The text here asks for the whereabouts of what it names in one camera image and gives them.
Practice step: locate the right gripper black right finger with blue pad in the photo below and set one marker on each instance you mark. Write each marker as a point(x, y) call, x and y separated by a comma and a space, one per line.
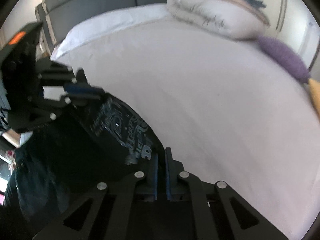
point(218, 211)

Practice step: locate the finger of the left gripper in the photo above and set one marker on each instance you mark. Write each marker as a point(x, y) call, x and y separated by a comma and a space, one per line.
point(67, 105)
point(53, 74)

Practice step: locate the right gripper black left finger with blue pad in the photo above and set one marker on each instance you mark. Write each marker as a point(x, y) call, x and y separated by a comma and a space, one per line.
point(103, 213)

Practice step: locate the black embroidered pants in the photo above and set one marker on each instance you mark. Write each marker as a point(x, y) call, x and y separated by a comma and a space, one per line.
point(86, 145)

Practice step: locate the dark grey upholstered headboard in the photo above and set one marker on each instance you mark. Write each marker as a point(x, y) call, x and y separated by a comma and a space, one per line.
point(60, 16)

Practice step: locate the white bed mattress sheet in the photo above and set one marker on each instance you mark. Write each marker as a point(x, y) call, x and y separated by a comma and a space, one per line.
point(227, 110)

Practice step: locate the yellow cushion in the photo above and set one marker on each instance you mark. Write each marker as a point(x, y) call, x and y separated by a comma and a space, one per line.
point(314, 87)

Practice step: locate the purple cushion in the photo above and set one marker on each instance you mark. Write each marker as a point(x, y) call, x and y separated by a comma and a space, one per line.
point(285, 57)

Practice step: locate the folded beige duvet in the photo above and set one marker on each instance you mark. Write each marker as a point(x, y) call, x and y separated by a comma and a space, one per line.
point(234, 19)

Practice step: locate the cream wardrobe with black handles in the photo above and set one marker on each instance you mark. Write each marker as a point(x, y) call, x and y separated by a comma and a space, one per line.
point(292, 23)

